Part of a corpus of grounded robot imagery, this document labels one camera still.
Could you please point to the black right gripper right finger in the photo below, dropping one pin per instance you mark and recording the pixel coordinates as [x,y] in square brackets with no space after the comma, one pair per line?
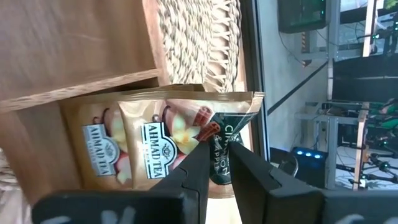
[280,202]

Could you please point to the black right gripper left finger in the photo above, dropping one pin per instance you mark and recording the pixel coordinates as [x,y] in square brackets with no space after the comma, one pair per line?
[186,199]

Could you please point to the wooden tea box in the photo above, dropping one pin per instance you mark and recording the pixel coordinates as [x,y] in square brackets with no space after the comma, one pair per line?
[62,46]

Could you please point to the background black robot arm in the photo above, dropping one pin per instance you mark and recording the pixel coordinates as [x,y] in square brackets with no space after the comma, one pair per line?
[382,161]

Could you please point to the black computer blue lights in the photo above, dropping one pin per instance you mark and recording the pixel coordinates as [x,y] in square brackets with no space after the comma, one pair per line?
[309,168]

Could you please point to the black table panel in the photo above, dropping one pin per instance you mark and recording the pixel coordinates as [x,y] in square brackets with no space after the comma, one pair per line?
[363,77]

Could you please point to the round woven placemat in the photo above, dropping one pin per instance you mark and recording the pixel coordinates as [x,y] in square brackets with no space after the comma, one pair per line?
[192,40]

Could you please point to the black equipment box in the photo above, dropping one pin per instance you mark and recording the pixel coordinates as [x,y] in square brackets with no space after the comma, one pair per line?
[301,15]

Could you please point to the grey metal table frame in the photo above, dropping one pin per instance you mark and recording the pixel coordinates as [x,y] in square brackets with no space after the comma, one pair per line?
[332,140]

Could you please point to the light wooden post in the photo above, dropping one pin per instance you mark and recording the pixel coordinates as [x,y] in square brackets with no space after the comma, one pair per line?
[360,140]

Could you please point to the black table frame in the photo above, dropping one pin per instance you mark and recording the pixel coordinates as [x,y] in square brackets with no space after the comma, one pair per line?
[252,62]

